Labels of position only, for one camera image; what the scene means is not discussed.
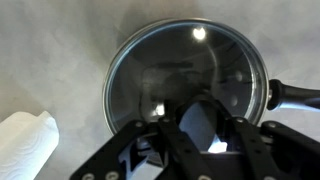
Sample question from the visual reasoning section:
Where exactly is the white paper towel roll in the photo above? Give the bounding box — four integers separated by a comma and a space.
0, 110, 60, 180

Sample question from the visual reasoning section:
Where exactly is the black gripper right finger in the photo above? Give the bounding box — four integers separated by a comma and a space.
191, 89, 320, 180

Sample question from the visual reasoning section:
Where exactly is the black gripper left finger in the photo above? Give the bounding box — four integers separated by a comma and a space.
68, 97, 214, 180

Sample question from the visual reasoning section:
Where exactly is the black pot with long handle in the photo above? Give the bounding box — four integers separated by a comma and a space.
104, 19, 320, 133

